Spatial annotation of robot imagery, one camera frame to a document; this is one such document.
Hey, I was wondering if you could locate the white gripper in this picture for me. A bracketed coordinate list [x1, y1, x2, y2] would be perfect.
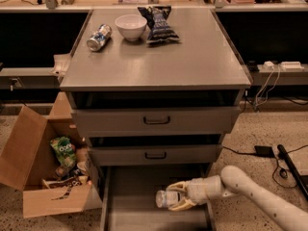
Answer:
[167, 176, 234, 212]

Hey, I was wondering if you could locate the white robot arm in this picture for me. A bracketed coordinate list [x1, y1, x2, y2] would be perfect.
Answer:
[156, 166, 308, 231]

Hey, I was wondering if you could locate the grey bottom drawer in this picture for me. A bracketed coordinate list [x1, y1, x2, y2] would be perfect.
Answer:
[100, 164, 217, 231]

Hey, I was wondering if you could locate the grey drawer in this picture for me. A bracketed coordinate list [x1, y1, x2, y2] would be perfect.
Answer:
[72, 107, 240, 138]
[100, 164, 217, 231]
[89, 144, 222, 166]

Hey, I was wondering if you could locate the grey middle drawer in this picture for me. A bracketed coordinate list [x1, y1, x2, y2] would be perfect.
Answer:
[89, 144, 222, 166]

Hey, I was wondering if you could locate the grey top drawer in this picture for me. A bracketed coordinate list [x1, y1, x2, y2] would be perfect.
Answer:
[72, 107, 240, 138]

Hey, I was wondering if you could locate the grey drawer cabinet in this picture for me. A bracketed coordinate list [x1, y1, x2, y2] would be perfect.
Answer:
[59, 7, 252, 231]

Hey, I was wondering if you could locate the black power adapter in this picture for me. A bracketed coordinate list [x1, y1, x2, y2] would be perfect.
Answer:
[254, 145, 274, 158]

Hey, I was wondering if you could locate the black bar on floor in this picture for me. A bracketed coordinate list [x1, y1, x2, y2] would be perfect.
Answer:
[277, 144, 308, 201]

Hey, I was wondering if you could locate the green snack bag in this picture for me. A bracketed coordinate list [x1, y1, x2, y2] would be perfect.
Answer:
[50, 137, 77, 169]

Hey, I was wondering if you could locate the white plug adapter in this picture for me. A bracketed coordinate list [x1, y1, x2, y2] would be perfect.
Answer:
[263, 61, 274, 69]

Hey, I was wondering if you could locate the brown cardboard box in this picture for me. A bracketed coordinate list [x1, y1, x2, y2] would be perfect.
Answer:
[0, 92, 102, 218]

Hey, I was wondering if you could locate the white power strip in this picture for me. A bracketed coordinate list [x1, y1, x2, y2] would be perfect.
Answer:
[280, 62, 303, 70]

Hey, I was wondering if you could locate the white bowl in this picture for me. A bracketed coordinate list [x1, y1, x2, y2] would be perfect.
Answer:
[115, 14, 147, 41]

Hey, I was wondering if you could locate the silver blue soda can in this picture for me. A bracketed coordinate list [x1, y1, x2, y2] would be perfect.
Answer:
[87, 24, 113, 52]

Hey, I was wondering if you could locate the blue chip bag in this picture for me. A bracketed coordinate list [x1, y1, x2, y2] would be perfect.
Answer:
[138, 6, 180, 43]

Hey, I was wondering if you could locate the black cable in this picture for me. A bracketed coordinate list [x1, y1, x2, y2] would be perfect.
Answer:
[221, 143, 308, 190]

